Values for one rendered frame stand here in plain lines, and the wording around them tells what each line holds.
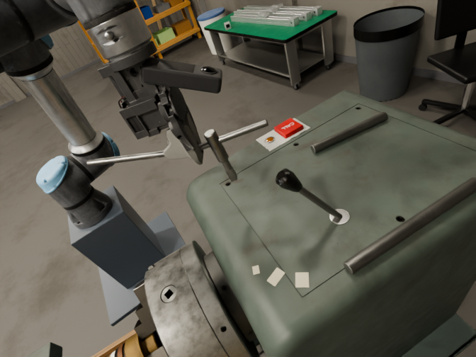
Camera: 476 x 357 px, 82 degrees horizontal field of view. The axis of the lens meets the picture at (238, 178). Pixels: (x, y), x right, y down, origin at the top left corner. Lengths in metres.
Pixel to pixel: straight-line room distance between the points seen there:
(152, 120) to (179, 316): 0.36
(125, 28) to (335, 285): 0.48
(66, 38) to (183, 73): 9.41
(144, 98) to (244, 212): 0.31
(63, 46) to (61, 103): 8.89
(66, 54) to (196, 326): 9.53
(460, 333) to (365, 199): 0.77
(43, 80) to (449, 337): 1.45
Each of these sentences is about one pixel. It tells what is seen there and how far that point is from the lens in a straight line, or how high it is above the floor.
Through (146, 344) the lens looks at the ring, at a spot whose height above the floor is 1.11.
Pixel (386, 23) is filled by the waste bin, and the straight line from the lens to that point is 3.47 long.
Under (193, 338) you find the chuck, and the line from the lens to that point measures 0.58.
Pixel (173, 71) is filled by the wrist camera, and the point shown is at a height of 1.58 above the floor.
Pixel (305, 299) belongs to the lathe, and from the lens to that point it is 0.49.
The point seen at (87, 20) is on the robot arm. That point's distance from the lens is 0.43.
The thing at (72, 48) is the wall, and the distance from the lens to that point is 9.84.
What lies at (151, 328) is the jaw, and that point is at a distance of 0.73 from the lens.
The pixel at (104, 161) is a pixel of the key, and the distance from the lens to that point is 0.56.
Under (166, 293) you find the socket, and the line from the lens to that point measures 0.60.
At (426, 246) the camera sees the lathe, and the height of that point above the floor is 1.24.
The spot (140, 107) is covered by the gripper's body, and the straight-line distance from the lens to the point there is 0.44.
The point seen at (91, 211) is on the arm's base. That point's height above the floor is 1.15.
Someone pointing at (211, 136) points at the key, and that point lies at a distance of 0.48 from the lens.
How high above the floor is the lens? 1.70
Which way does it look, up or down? 41 degrees down
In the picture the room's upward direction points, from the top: 22 degrees counter-clockwise
